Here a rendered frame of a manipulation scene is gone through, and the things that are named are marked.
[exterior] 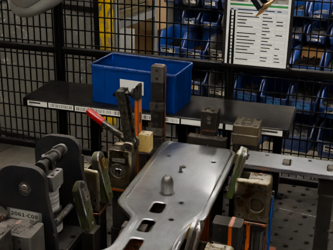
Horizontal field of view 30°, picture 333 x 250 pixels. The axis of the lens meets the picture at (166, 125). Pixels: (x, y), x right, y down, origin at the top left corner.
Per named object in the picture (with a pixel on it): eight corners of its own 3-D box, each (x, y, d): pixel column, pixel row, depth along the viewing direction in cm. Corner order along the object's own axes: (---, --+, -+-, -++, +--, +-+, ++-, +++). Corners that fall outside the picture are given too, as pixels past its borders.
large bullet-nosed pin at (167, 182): (171, 202, 153) (171, 178, 151) (158, 200, 154) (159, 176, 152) (174, 196, 156) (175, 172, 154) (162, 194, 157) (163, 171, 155)
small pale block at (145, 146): (148, 249, 185) (149, 136, 172) (138, 247, 186) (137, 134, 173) (152, 243, 188) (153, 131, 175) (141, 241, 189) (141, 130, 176)
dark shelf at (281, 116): (288, 139, 188) (289, 130, 187) (22, 105, 212) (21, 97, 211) (296, 114, 208) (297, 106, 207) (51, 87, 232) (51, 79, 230)
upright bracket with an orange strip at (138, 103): (138, 242, 189) (138, 86, 170) (134, 241, 189) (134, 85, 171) (141, 237, 191) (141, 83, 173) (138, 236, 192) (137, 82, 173)
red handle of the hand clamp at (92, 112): (133, 145, 165) (85, 109, 165) (128, 151, 166) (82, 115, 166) (138, 140, 169) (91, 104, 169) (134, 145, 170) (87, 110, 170)
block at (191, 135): (221, 227, 197) (226, 140, 186) (184, 221, 200) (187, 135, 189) (223, 223, 200) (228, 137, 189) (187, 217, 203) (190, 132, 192)
